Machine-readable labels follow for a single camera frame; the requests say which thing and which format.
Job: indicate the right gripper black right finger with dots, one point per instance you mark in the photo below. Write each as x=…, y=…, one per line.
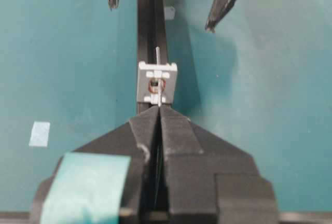
x=210, y=180

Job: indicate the silver fitting with red ring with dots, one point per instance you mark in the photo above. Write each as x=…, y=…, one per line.
x=156, y=83

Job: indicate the pale tape patch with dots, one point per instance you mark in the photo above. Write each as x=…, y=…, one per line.
x=39, y=134

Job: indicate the teal tape strip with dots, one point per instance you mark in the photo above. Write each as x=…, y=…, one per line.
x=87, y=189

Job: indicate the silver corner bracket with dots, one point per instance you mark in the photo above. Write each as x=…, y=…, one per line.
x=169, y=13

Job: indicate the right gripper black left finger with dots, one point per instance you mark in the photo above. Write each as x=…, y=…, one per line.
x=135, y=139

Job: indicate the black aluminium extrusion frame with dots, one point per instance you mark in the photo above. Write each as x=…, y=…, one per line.
x=152, y=42

